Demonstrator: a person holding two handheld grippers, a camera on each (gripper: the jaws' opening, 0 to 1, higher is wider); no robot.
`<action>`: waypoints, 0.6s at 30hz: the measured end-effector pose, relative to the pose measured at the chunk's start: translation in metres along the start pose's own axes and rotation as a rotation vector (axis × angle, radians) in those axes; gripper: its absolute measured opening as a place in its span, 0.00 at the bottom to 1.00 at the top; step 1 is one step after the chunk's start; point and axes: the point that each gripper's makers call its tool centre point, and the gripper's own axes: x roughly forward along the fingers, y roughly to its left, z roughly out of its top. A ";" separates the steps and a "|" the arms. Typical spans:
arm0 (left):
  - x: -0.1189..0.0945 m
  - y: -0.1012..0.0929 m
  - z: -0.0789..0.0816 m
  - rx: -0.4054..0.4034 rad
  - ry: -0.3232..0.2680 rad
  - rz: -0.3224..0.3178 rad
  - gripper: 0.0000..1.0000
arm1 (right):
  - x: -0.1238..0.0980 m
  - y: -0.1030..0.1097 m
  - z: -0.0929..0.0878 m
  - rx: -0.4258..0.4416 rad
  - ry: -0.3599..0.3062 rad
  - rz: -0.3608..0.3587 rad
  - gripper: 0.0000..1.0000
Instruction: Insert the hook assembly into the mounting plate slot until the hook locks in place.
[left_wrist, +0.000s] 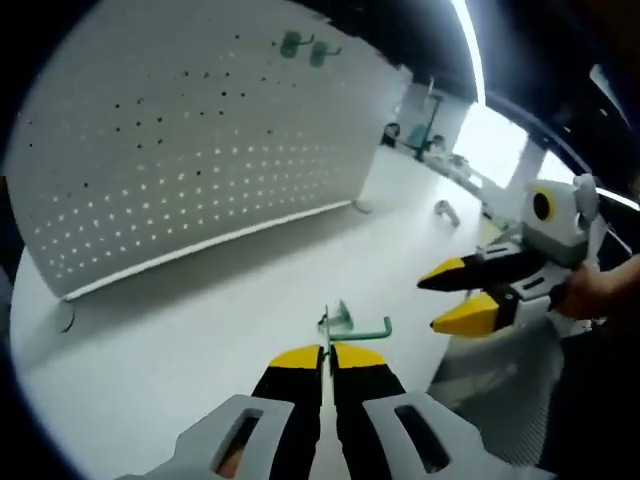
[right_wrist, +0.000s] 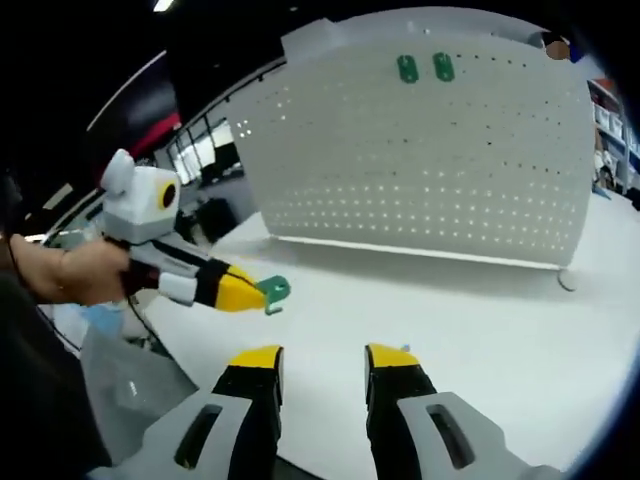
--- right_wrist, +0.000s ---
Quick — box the person's dark shirt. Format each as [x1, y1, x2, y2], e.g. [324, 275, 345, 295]
[0, 164, 114, 471]

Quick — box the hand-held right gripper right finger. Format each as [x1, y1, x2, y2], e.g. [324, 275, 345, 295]
[363, 342, 566, 480]

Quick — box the person's left hand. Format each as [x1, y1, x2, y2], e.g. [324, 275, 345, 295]
[24, 238, 134, 306]

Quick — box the white perforated mounting plate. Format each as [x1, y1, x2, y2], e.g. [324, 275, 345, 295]
[227, 5, 599, 294]

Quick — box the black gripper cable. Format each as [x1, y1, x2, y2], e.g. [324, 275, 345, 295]
[127, 294, 174, 359]

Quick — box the dark hanging screen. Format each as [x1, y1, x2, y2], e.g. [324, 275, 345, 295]
[87, 49, 184, 166]

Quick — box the metal shelf rack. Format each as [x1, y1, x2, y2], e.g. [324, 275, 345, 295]
[587, 77, 640, 196]

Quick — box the clear plastic bag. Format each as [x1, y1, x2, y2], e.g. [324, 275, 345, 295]
[82, 319, 199, 451]

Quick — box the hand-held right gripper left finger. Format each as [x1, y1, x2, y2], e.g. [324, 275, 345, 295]
[87, 344, 286, 480]

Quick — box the blue cloth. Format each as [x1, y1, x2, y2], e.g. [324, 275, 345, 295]
[82, 302, 126, 336]

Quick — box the black office chair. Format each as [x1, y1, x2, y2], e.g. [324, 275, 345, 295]
[197, 197, 236, 241]

